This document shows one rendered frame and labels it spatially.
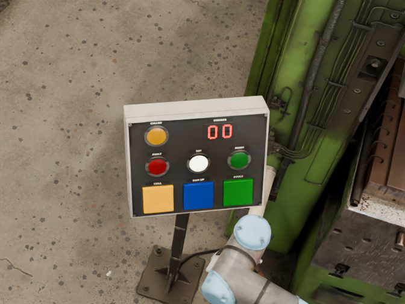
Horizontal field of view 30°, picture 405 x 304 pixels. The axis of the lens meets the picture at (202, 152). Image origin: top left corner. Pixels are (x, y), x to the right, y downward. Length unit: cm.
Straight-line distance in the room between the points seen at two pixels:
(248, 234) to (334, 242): 73
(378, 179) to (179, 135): 56
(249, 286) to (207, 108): 47
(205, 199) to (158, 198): 12
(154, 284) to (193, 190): 102
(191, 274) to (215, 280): 133
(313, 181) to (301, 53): 62
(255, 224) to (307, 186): 87
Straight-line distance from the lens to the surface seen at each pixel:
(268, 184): 233
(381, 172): 204
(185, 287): 284
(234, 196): 189
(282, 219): 266
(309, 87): 193
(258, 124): 180
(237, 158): 183
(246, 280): 153
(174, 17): 344
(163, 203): 187
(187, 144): 179
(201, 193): 187
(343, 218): 209
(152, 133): 176
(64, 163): 305
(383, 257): 226
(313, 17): 175
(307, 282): 260
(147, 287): 282
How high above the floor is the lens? 270
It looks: 61 degrees down
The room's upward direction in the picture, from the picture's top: 11 degrees clockwise
